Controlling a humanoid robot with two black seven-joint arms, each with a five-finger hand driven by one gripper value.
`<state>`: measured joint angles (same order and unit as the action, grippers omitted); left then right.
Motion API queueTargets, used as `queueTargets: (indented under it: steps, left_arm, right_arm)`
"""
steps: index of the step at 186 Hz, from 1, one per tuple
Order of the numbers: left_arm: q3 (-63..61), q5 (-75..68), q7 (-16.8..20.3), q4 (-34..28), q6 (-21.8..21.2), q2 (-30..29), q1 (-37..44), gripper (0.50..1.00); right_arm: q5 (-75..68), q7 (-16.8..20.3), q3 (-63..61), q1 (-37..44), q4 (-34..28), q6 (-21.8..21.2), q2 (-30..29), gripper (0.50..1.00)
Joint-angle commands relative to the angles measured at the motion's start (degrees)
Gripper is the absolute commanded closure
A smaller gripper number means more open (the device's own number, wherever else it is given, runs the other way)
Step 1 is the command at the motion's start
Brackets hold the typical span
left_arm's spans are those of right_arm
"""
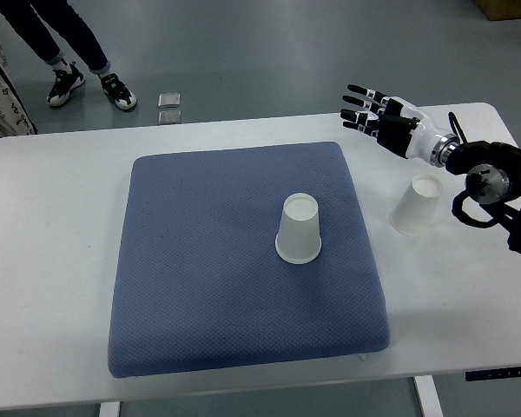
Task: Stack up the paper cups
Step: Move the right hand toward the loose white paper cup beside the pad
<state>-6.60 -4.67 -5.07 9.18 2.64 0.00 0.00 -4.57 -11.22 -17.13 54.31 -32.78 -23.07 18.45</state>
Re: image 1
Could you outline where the lower silver floor plate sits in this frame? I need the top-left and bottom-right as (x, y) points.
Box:
(158, 110), (181, 125)

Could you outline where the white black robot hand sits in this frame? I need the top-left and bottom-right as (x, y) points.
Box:
(340, 84), (458, 166)

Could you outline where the upper silver floor plate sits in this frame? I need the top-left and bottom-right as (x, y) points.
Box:
(157, 93), (181, 109)

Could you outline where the brown cardboard box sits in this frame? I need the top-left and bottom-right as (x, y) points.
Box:
(476, 0), (521, 21)

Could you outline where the white paper cup on cushion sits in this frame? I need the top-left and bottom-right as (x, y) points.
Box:
(274, 193), (322, 265)

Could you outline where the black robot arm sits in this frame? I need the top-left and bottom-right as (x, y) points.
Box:
(340, 84), (521, 254)

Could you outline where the person in dark trousers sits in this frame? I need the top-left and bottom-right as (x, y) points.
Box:
(0, 0), (138, 111)

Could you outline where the right white table leg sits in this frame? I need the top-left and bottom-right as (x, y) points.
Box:
(413, 375), (444, 417)

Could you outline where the left white table leg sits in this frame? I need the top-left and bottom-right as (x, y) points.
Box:
(98, 401), (121, 417)

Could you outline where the blue textured cushion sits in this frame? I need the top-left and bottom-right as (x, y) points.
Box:
(108, 142), (390, 378)

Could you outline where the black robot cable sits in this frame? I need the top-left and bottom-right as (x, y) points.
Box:
(447, 111), (470, 145)

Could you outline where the black desk control panel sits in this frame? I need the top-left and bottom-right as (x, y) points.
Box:
(465, 367), (521, 382)

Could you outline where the silver floor plate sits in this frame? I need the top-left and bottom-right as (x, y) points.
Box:
(158, 110), (181, 125)
(157, 93), (181, 109)

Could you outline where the white table leg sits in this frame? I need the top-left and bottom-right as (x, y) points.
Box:
(98, 401), (121, 417)
(413, 375), (444, 417)

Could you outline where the white paper cup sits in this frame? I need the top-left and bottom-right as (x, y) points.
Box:
(274, 193), (322, 265)
(390, 175), (442, 236)

